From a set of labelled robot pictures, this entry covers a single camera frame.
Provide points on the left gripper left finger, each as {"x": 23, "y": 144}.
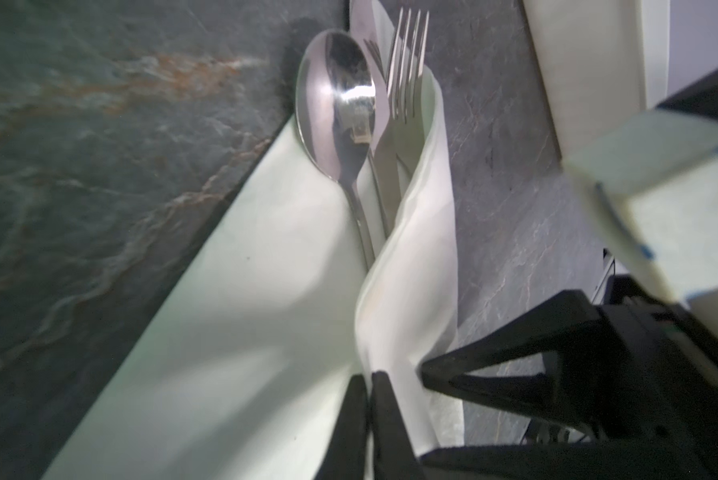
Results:
{"x": 346, "y": 454}

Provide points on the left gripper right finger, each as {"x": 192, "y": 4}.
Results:
{"x": 393, "y": 455}

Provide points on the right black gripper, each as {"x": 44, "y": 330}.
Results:
{"x": 647, "y": 390}

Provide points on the white paper napkin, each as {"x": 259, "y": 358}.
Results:
{"x": 242, "y": 371}

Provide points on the silver spoon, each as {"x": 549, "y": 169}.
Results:
{"x": 335, "y": 109}

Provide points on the silver fork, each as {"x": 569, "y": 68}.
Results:
{"x": 407, "y": 64}

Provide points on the silver table knife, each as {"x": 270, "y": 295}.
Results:
{"x": 382, "y": 158}

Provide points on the white oval plastic tub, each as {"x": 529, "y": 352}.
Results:
{"x": 601, "y": 62}

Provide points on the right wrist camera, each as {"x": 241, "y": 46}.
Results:
{"x": 650, "y": 189}

